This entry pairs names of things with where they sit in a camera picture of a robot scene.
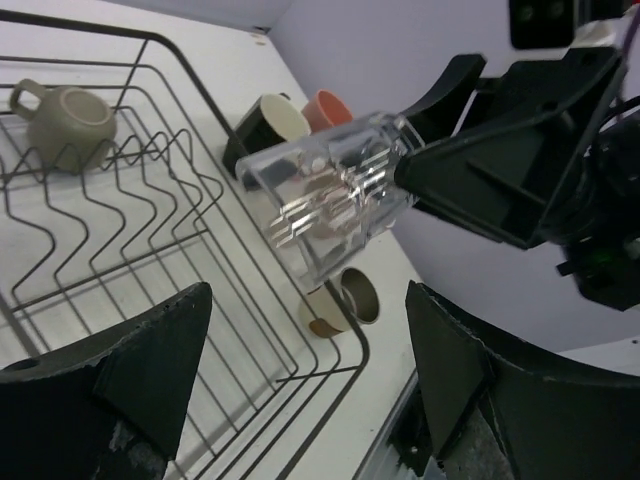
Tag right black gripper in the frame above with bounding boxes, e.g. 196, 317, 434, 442
394, 47, 625, 249

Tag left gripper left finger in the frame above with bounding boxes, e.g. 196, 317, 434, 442
1, 282, 212, 479

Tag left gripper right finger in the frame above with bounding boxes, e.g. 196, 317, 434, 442
405, 282, 639, 479

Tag pink tall cup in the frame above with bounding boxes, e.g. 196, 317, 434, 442
301, 89, 354, 133

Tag clear glass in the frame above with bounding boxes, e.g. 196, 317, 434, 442
236, 112, 425, 292

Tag beige brown cup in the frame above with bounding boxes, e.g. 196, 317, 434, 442
298, 267, 380, 338

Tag black mug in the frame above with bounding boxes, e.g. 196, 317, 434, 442
222, 93, 311, 179

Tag grey-beige small mug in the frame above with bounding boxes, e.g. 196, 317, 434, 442
9, 79, 117, 175

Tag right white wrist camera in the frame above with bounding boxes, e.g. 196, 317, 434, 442
508, 0, 631, 50

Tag wire dish rack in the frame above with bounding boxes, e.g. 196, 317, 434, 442
1, 6, 369, 479

